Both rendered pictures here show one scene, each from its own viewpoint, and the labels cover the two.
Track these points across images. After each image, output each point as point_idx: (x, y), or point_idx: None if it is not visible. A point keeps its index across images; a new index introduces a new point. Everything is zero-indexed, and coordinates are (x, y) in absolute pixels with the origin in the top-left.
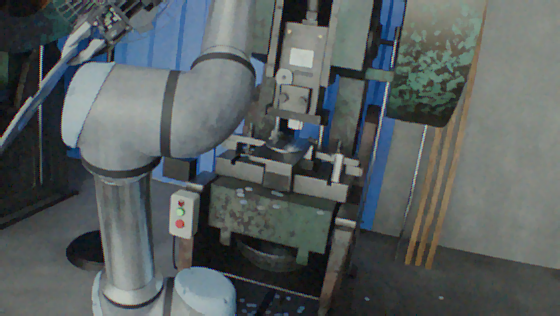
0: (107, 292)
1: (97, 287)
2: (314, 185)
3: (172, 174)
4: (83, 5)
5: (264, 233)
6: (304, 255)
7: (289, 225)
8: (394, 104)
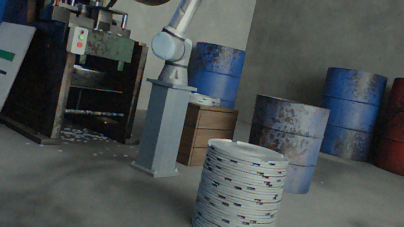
0: (179, 34)
1: (170, 35)
2: (117, 29)
3: (59, 17)
4: None
5: (104, 53)
6: (122, 65)
7: (116, 48)
8: None
